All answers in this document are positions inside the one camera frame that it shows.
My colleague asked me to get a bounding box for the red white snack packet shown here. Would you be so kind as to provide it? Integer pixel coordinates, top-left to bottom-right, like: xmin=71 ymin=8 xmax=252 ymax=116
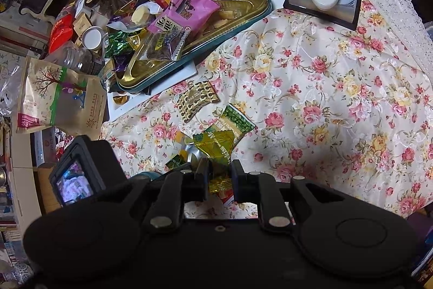
xmin=220 ymin=192 xmax=237 ymax=208

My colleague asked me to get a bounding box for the white lace cloth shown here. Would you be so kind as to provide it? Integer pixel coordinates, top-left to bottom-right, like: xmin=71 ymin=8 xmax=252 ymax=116
xmin=362 ymin=0 xmax=433 ymax=73

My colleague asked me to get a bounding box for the yellow green candy packet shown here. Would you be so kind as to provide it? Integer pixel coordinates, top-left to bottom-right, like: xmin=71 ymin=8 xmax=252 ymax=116
xmin=193 ymin=128 xmax=237 ymax=196

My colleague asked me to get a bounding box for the green pea snack packet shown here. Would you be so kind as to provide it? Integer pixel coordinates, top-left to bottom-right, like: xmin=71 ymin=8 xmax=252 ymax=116
xmin=211 ymin=103 xmax=257 ymax=144

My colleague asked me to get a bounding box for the floral tablecloth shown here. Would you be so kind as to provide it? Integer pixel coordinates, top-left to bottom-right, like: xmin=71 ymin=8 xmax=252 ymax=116
xmin=100 ymin=0 xmax=433 ymax=218

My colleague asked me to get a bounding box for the kraft paper bag green stripe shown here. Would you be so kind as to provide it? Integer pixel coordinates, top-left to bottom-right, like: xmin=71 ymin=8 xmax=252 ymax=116
xmin=16 ymin=58 xmax=109 ymax=138

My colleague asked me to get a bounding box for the white flat board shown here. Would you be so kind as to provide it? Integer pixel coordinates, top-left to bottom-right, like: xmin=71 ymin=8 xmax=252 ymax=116
xmin=106 ymin=59 xmax=198 ymax=122

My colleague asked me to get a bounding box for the teal gold serving tray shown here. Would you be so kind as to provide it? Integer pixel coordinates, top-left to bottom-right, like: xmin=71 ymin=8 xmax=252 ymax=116
xmin=111 ymin=0 xmax=273 ymax=95

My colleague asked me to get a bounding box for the clear dried fruit packet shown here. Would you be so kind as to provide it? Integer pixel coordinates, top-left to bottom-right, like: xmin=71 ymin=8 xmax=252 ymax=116
xmin=145 ymin=29 xmax=193 ymax=62

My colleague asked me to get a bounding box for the pink snack bag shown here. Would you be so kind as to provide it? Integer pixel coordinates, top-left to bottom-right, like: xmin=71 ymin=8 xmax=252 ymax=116
xmin=147 ymin=0 xmax=220 ymax=39

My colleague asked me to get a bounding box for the small glass cookie jar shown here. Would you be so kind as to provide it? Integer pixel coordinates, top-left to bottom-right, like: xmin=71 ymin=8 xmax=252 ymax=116
xmin=44 ymin=42 xmax=93 ymax=74

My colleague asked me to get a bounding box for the grey cardboard box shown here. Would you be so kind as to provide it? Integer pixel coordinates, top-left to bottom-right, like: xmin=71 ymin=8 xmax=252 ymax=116
xmin=30 ymin=128 xmax=57 ymax=168

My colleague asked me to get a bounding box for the pile of purple green candies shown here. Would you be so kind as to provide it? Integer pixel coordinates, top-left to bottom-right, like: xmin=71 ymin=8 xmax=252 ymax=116
xmin=103 ymin=30 xmax=149 ymax=73

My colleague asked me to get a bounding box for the dark green candy packet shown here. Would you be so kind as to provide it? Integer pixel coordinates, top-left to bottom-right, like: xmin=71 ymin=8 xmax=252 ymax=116
xmin=165 ymin=154 xmax=187 ymax=171

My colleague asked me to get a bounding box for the brown gold patterned snack packet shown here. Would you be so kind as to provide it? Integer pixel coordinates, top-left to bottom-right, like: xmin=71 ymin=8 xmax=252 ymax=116
xmin=176 ymin=80 xmax=220 ymax=124

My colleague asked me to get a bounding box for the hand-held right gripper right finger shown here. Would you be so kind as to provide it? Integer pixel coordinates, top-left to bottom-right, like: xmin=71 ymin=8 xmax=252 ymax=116
xmin=231 ymin=160 xmax=346 ymax=231

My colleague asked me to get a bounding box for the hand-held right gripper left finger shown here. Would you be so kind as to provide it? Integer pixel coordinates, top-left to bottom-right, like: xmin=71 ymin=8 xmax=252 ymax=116
xmin=101 ymin=157 xmax=212 ymax=231

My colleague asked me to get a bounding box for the white round lid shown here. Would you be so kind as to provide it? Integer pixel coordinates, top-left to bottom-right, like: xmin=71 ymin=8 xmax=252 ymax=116
xmin=81 ymin=27 xmax=104 ymax=51

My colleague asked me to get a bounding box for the yellow silver snack packet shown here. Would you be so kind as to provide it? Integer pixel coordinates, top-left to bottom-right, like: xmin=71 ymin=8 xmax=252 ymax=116
xmin=179 ymin=137 xmax=204 ymax=163

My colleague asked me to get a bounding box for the clear plastic bag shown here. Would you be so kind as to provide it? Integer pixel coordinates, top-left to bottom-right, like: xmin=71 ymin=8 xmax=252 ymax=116
xmin=0 ymin=72 xmax=21 ymax=117

